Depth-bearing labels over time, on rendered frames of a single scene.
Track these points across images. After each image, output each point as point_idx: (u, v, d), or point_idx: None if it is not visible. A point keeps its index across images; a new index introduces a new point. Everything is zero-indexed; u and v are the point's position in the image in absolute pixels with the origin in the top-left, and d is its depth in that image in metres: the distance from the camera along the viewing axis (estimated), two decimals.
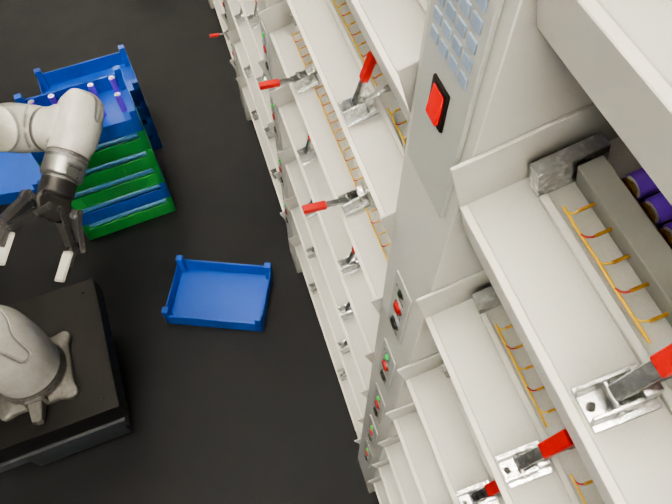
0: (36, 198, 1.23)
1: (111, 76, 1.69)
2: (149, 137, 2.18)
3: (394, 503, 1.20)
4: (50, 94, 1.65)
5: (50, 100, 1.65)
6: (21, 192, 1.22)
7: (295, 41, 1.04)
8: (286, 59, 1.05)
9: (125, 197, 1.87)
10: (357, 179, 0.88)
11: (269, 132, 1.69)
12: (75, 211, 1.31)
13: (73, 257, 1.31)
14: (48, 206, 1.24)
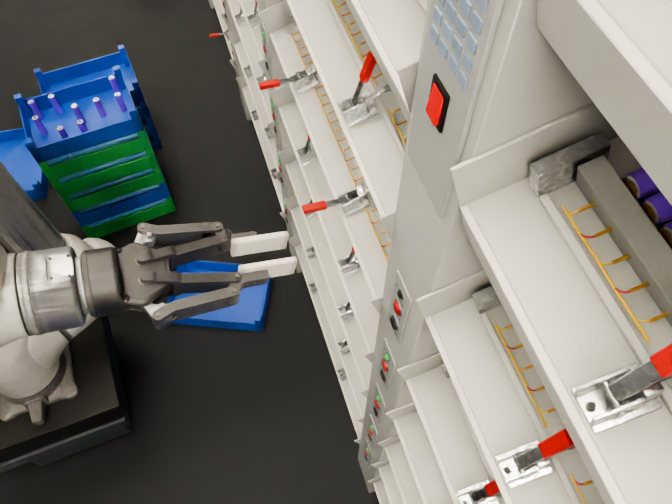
0: (145, 304, 0.63)
1: (111, 76, 1.69)
2: (149, 137, 2.18)
3: (394, 503, 1.20)
4: (50, 94, 1.65)
5: (50, 100, 1.65)
6: (165, 323, 0.63)
7: (295, 41, 1.04)
8: (286, 59, 1.05)
9: (125, 197, 1.87)
10: (357, 179, 0.88)
11: (269, 132, 1.69)
12: (140, 236, 0.68)
13: (237, 235, 0.71)
14: (152, 275, 0.64)
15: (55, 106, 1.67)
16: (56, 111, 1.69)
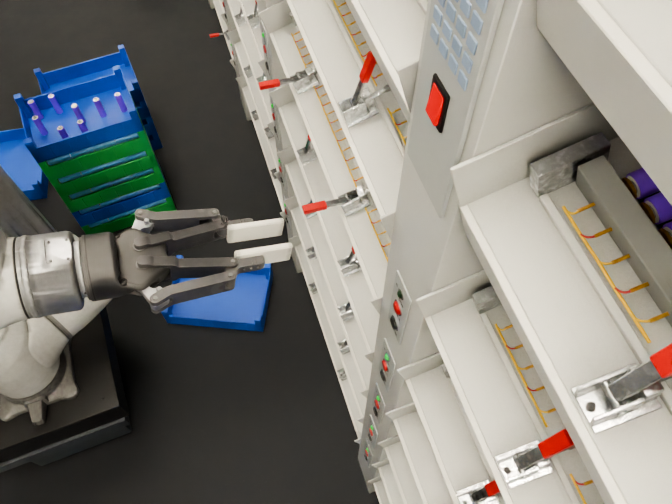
0: (143, 288, 0.64)
1: None
2: (149, 137, 2.18)
3: (394, 503, 1.20)
4: (50, 94, 1.65)
5: (50, 100, 1.65)
6: (162, 307, 0.64)
7: (295, 41, 1.04)
8: (286, 59, 1.05)
9: (125, 197, 1.87)
10: (357, 179, 0.88)
11: (269, 132, 1.69)
12: (137, 221, 0.69)
13: (233, 222, 0.72)
14: (149, 260, 0.65)
15: (55, 106, 1.67)
16: (56, 111, 1.69)
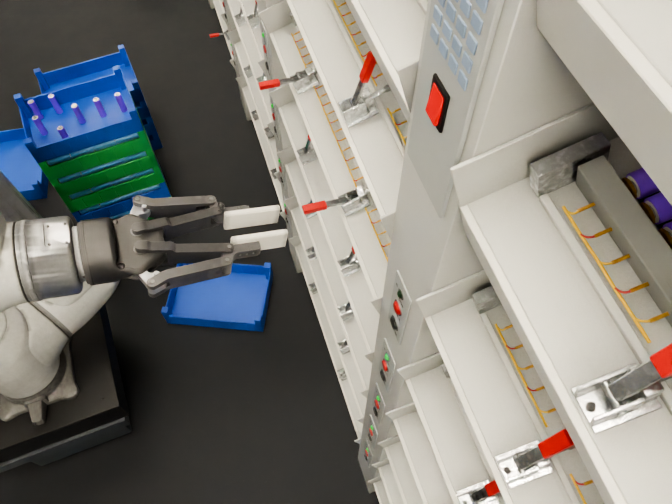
0: (140, 272, 0.65)
1: None
2: (149, 137, 2.18)
3: (394, 503, 1.20)
4: (50, 94, 1.65)
5: (50, 100, 1.65)
6: (159, 291, 0.65)
7: (295, 41, 1.04)
8: (286, 59, 1.05)
9: (125, 197, 1.87)
10: (357, 179, 0.88)
11: (269, 132, 1.69)
12: (135, 208, 0.70)
13: (230, 208, 0.73)
14: (146, 245, 0.66)
15: (55, 106, 1.67)
16: (56, 111, 1.69)
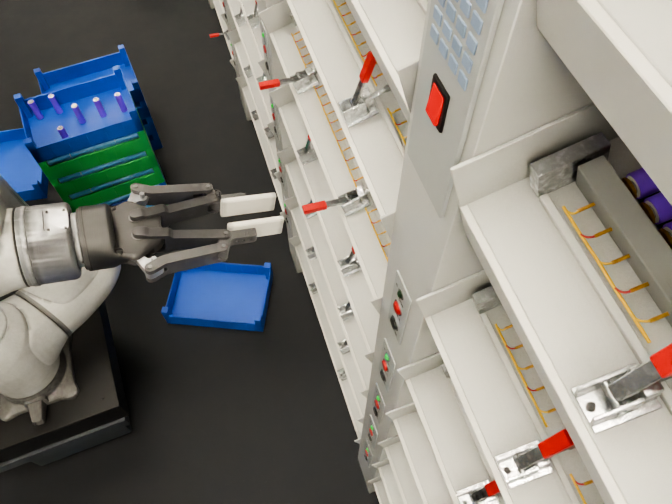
0: (138, 257, 0.66)
1: None
2: (149, 137, 2.18)
3: (394, 503, 1.20)
4: (50, 94, 1.65)
5: (50, 100, 1.65)
6: (157, 276, 0.66)
7: (295, 41, 1.04)
8: (286, 59, 1.05)
9: (125, 197, 1.87)
10: (357, 179, 0.88)
11: (269, 132, 1.69)
12: (133, 195, 0.71)
13: (226, 196, 0.74)
14: (144, 231, 0.67)
15: (55, 106, 1.67)
16: (56, 111, 1.69)
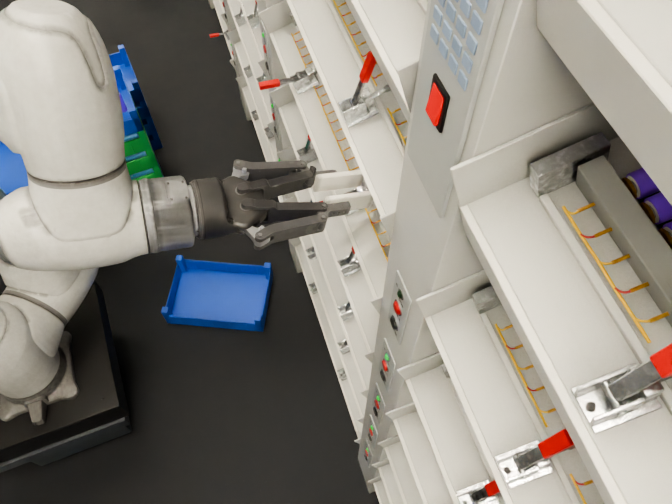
0: (247, 226, 0.71)
1: None
2: (149, 137, 2.18)
3: (394, 503, 1.20)
4: None
5: None
6: (264, 244, 0.72)
7: (295, 41, 1.04)
8: (286, 59, 1.05)
9: None
10: None
11: (269, 132, 1.69)
12: (236, 171, 0.76)
13: (320, 172, 0.79)
14: (252, 202, 0.72)
15: None
16: None
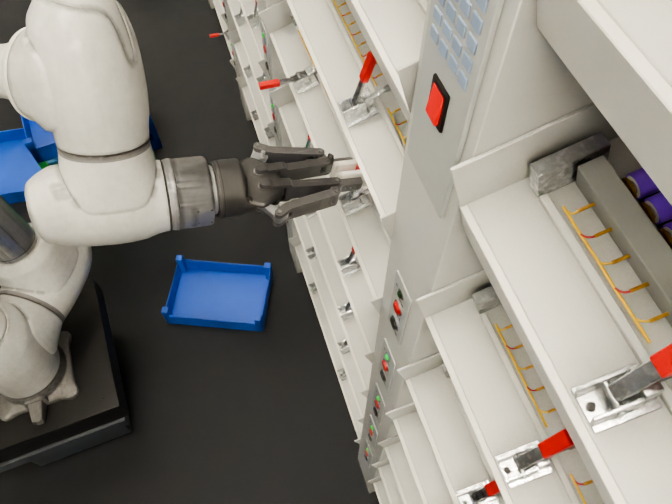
0: None
1: None
2: (149, 137, 2.18)
3: (394, 503, 1.20)
4: None
5: None
6: (261, 147, 0.80)
7: (302, 38, 1.04)
8: (286, 59, 1.05)
9: None
10: None
11: (269, 132, 1.69)
12: (273, 216, 0.75)
13: (344, 189, 0.80)
14: None
15: None
16: None
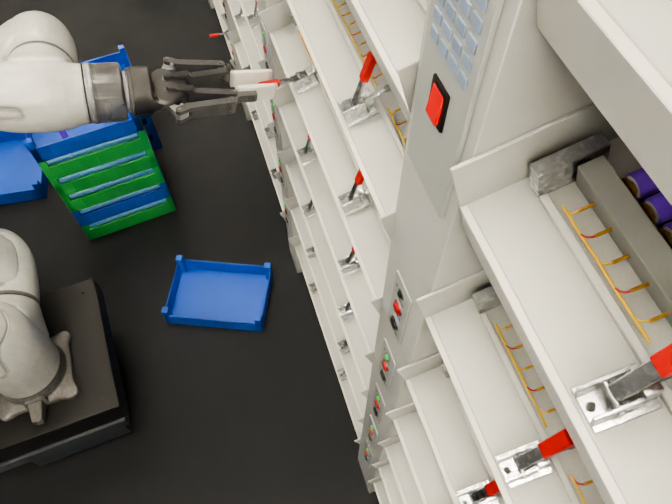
0: None
1: None
2: (149, 137, 2.18)
3: (394, 503, 1.20)
4: None
5: None
6: (170, 61, 0.96)
7: (302, 38, 1.04)
8: (286, 59, 1.05)
9: (125, 197, 1.87)
10: None
11: (269, 132, 1.69)
12: (176, 114, 0.91)
13: (242, 101, 0.96)
14: None
15: None
16: None
